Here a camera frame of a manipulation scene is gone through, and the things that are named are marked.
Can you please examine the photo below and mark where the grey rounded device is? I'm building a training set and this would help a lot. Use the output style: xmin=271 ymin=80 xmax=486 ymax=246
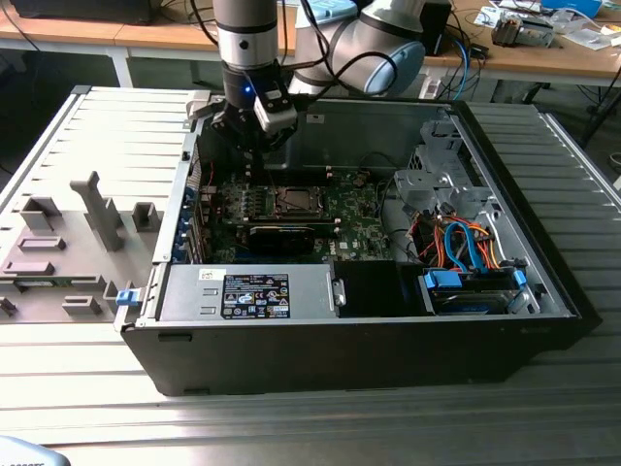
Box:
xmin=0 ymin=435 xmax=65 ymax=466

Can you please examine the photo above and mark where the blue network cable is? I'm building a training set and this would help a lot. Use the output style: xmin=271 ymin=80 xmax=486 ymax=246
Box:
xmin=453 ymin=38 xmax=476 ymax=102

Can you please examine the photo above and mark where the silver power supply black label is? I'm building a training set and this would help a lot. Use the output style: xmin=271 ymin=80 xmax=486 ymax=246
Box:
xmin=155 ymin=263 xmax=340 ymax=324

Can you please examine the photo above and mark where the green motherboard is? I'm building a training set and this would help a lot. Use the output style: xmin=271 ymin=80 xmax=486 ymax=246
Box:
xmin=201 ymin=167 xmax=395 ymax=266

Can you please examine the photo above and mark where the thin black loop wire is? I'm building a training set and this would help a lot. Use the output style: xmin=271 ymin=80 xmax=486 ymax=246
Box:
xmin=359 ymin=151 xmax=395 ymax=177

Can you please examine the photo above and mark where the wooden desk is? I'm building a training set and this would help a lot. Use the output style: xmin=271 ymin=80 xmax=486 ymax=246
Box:
xmin=0 ymin=0 xmax=621 ymax=88

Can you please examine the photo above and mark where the red wire bundle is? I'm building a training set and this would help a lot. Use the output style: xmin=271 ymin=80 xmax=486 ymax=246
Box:
xmin=415 ymin=217 xmax=450 ymax=266

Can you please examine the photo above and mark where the silver metal drive cage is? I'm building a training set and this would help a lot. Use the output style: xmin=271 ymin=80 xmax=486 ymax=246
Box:
xmin=392 ymin=118 xmax=492 ymax=216

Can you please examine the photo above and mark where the green RAM stick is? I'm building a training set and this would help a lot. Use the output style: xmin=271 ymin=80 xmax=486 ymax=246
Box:
xmin=247 ymin=218 xmax=337 ymax=231

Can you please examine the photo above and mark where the cpu socket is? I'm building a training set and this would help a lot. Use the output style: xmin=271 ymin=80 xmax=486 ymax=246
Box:
xmin=271 ymin=183 xmax=326 ymax=217

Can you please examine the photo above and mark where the black pc case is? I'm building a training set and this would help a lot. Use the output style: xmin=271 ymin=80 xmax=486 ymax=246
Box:
xmin=114 ymin=85 xmax=603 ymax=397

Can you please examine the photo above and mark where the black device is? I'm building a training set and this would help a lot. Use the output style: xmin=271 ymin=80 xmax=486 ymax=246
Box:
xmin=9 ymin=0 xmax=157 ymax=26

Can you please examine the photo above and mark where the blue wire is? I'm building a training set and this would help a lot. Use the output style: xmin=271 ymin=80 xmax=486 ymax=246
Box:
xmin=443 ymin=220 xmax=482 ymax=273

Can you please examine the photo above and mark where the orange wire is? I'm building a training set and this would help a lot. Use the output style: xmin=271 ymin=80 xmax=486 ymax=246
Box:
xmin=468 ymin=222 xmax=504 ymax=271

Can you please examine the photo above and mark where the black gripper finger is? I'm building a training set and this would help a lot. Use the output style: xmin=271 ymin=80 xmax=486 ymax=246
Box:
xmin=210 ymin=107 xmax=259 ymax=183
xmin=256 ymin=121 xmax=299 ymax=183

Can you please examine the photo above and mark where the hard disk in blue carrier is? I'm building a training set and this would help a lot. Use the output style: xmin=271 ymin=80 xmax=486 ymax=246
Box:
xmin=417 ymin=266 xmax=529 ymax=317

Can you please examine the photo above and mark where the black box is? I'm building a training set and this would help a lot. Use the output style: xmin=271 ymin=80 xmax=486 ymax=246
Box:
xmin=419 ymin=2 xmax=453 ymax=57

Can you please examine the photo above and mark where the black graphics card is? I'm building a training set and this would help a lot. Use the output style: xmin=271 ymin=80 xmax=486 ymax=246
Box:
xmin=246 ymin=223 xmax=317 ymax=257

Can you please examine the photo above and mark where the white camera with black bracket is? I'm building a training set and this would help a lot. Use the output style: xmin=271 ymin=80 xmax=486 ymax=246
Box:
xmin=251 ymin=81 xmax=299 ymax=133

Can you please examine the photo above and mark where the grey optical drive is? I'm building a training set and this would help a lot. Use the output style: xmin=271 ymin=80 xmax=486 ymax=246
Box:
xmin=517 ymin=17 xmax=557 ymax=49

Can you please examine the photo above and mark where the blue box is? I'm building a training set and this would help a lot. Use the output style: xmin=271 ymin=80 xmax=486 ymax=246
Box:
xmin=540 ymin=0 xmax=604 ymax=18

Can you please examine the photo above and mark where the clear plastic bag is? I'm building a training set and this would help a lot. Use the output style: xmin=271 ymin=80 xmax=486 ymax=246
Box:
xmin=565 ymin=26 xmax=621 ymax=51

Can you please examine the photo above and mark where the copper fin cpu cooler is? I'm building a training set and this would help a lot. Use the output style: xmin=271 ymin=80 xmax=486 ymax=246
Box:
xmin=491 ymin=12 xmax=521 ymax=49

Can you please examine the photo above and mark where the grey parts rack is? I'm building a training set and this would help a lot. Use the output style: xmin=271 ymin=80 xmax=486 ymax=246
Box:
xmin=0 ymin=169 xmax=165 ymax=325

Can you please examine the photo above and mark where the thick black camera cable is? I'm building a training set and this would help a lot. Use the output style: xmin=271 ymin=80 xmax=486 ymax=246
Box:
xmin=278 ymin=0 xmax=400 ymax=102

